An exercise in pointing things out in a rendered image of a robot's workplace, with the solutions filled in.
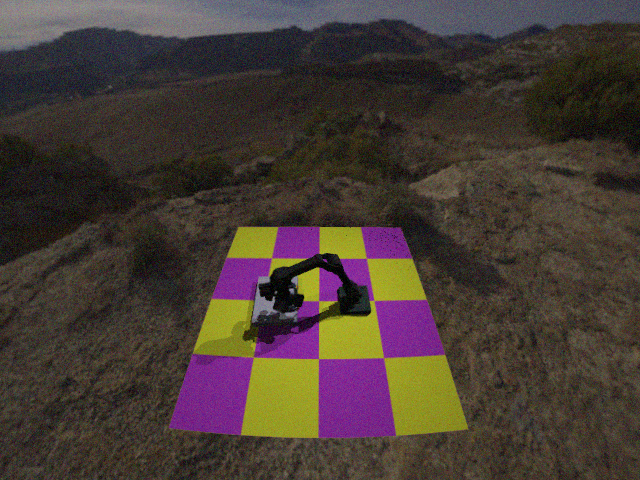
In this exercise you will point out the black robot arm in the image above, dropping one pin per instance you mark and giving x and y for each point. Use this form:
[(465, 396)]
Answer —
[(282, 276)]

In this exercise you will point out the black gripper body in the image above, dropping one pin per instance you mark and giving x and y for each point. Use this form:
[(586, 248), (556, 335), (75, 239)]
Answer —
[(298, 299)]

